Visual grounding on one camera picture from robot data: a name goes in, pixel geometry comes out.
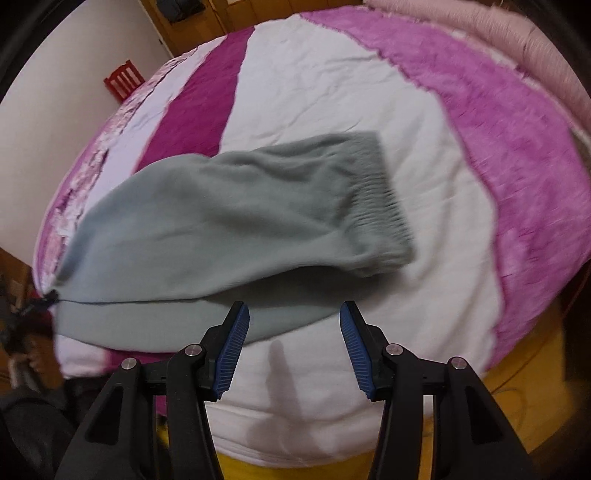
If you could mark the dark cloth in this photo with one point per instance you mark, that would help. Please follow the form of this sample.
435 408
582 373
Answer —
32 429

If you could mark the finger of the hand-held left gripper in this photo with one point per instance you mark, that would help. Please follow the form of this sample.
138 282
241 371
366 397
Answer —
46 304

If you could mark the red chair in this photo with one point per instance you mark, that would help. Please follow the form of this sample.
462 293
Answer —
122 81

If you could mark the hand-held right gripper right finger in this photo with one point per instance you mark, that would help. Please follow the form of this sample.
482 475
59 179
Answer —
353 344

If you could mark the yellow garment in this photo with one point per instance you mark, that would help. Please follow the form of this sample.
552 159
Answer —
295 470

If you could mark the grey pants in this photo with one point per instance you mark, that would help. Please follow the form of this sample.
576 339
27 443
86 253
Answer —
207 221

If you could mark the pink quilt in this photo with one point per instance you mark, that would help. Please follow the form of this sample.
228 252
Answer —
508 27

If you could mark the purple and white striped blanket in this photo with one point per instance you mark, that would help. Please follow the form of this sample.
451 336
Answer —
323 115

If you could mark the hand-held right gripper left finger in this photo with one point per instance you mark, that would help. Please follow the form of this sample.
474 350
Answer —
234 341

